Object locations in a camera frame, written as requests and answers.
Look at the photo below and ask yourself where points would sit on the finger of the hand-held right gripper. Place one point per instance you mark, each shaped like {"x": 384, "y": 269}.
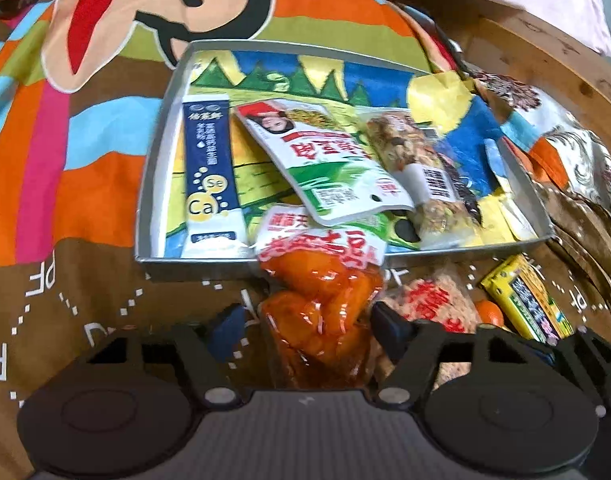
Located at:
{"x": 590, "y": 360}

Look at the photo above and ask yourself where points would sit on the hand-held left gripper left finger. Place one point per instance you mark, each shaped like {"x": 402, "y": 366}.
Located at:
{"x": 233, "y": 317}

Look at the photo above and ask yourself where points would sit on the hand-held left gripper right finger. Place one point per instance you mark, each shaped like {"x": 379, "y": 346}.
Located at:
{"x": 390, "y": 332}

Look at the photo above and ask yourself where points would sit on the rice cracker packet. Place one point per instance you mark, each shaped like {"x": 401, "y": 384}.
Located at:
{"x": 430, "y": 300}

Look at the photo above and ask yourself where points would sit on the orange snack packet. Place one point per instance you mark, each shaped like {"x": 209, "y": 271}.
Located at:
{"x": 315, "y": 300}

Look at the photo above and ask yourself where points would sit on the yellow green snack packet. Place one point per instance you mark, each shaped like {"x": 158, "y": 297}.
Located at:
{"x": 525, "y": 300}

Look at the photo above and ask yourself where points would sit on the tangerine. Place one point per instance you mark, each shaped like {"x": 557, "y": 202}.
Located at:
{"x": 488, "y": 312}

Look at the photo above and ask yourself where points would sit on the blue white powder sachet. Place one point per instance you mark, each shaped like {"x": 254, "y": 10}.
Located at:
{"x": 210, "y": 160}

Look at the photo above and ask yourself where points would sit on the green white snack packet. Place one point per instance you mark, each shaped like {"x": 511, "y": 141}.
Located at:
{"x": 325, "y": 160}

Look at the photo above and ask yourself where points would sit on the clear nut bar packet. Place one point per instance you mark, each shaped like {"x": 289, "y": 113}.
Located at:
{"x": 400, "y": 145}

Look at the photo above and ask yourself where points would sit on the grey cartoon printed box tray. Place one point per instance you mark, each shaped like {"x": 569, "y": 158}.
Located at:
{"x": 265, "y": 75}

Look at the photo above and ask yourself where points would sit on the floral satin quilt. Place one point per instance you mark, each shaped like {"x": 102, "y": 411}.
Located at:
{"x": 585, "y": 160}

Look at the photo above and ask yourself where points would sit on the cartoon monkey printed blanket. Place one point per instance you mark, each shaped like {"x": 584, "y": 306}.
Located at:
{"x": 35, "y": 160}

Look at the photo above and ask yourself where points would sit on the wooden bed frame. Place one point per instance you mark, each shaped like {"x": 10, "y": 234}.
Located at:
{"x": 535, "y": 60}

